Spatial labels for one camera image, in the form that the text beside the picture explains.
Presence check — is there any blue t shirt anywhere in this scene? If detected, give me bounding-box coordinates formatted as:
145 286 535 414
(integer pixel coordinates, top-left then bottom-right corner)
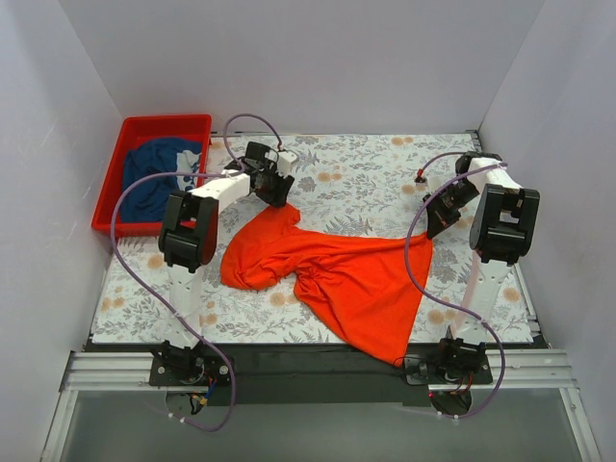
119 137 202 223

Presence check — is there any red plastic bin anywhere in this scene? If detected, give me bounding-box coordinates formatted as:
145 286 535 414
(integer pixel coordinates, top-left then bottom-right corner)
91 114 212 237

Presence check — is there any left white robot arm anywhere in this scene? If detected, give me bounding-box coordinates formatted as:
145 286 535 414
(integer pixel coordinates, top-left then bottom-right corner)
154 141 298 385

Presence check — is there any aluminium mounting rail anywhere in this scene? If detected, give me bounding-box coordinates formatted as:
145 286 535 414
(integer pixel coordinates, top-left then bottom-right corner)
61 347 577 391

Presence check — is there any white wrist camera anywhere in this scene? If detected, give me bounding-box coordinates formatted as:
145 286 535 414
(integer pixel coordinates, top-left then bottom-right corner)
415 173 441 191
275 150 298 177

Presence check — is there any floral table mat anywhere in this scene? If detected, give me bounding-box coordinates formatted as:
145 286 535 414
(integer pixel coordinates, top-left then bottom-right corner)
90 134 535 345

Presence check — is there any orange t shirt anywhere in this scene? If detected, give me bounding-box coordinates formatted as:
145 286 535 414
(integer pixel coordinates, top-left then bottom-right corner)
220 205 433 366

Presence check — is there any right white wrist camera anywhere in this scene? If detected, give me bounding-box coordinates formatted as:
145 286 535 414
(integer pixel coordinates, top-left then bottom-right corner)
415 173 441 191

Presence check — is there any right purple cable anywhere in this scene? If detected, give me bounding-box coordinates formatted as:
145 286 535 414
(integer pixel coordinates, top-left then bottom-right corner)
402 152 509 421

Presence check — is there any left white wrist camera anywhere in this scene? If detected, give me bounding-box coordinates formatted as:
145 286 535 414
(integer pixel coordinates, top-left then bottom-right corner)
275 150 298 177

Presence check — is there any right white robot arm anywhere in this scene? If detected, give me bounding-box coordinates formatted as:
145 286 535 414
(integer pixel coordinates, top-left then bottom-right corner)
423 151 540 383

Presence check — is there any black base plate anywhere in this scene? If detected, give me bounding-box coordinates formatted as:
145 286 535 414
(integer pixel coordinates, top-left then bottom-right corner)
148 344 493 411

